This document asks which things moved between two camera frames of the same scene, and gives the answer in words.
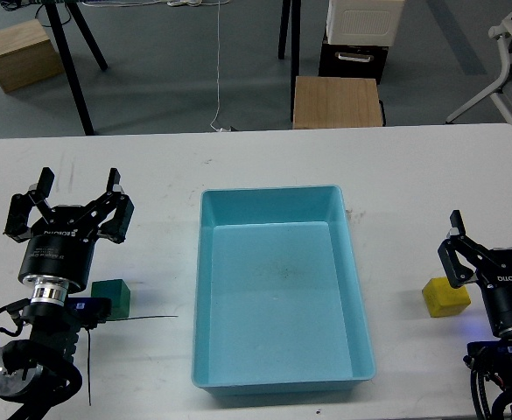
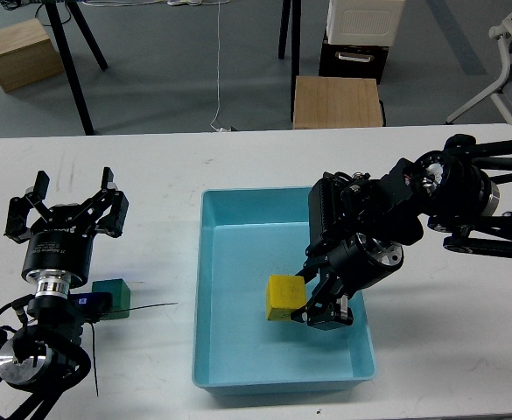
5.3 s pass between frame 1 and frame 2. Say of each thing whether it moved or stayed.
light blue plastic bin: stayed
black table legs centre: stayed
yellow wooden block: moved
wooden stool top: stayed
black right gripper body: moved
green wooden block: stayed
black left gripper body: stayed
